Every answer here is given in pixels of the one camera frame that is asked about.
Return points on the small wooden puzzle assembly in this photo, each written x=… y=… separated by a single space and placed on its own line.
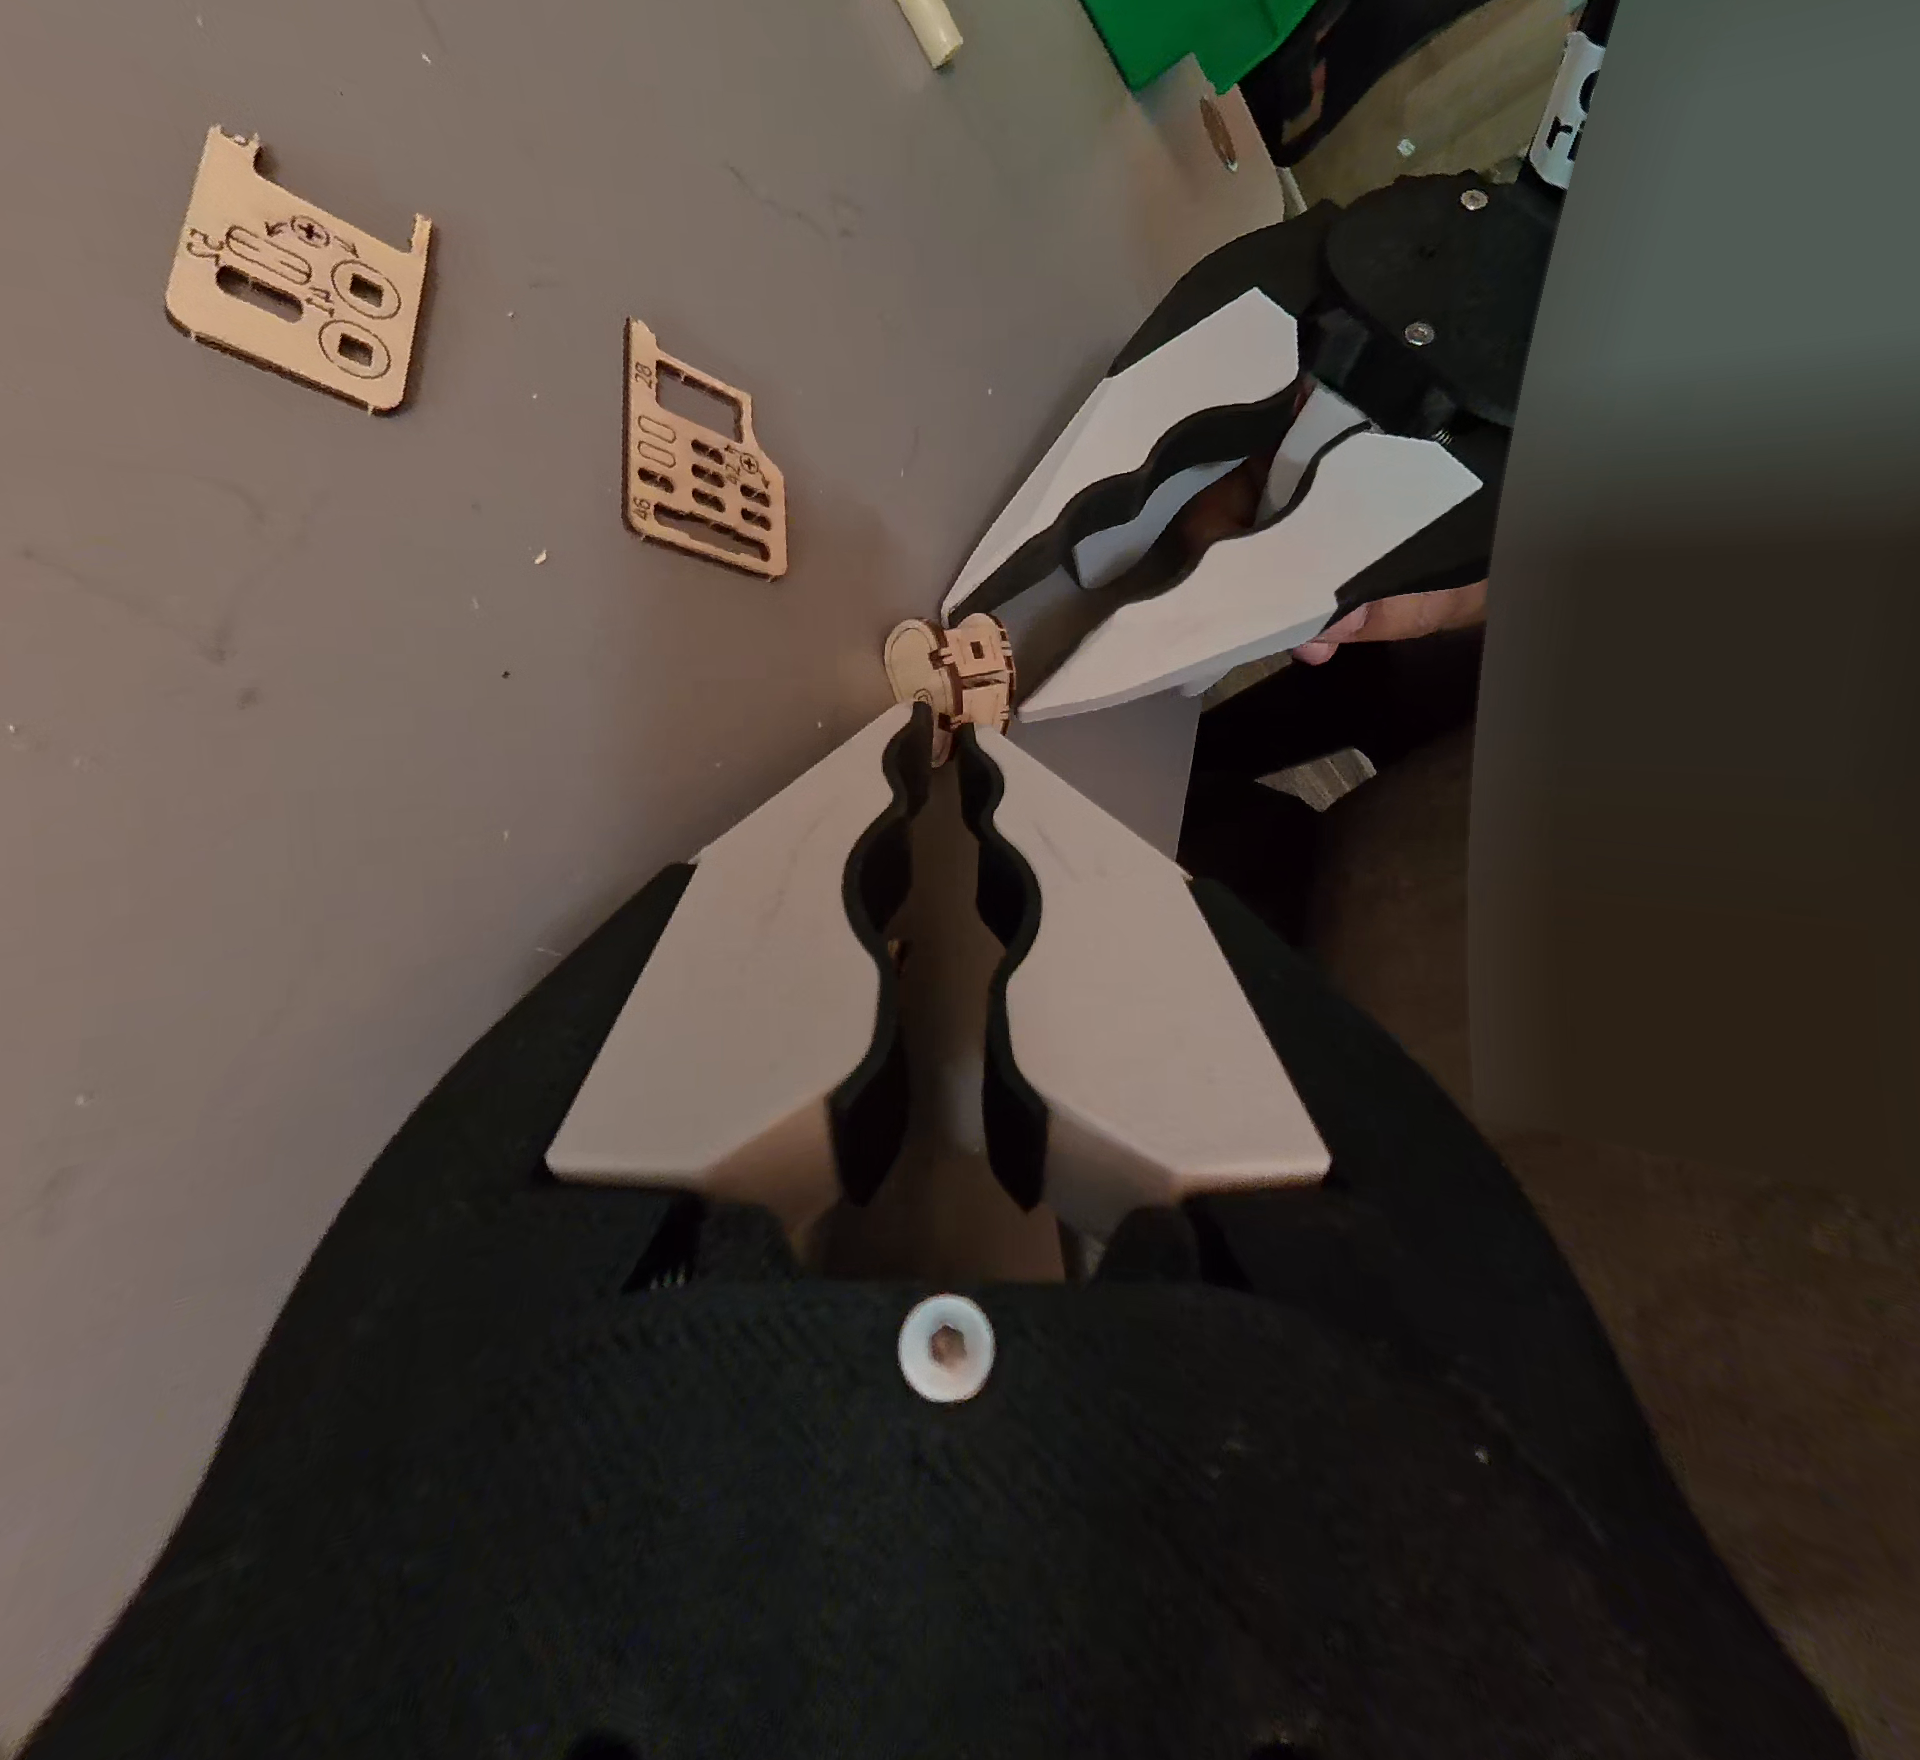
x=974 y=666

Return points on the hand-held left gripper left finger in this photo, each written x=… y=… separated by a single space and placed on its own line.
x=704 y=1024

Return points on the person's right hand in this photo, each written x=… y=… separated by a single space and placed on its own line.
x=1402 y=619

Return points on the wide flat wooden puzzle piece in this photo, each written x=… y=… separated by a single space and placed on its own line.
x=202 y=290

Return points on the narrow flat wooden puzzle piece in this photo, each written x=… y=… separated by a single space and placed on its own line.
x=645 y=380

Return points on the round brown desk plug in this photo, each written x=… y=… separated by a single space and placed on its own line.
x=1222 y=128

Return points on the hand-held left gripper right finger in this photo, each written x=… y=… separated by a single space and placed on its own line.
x=1157 y=1024

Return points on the grey desk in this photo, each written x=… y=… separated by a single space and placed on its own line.
x=450 y=741

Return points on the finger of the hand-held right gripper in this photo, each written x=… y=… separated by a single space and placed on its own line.
x=1320 y=544
x=1157 y=395

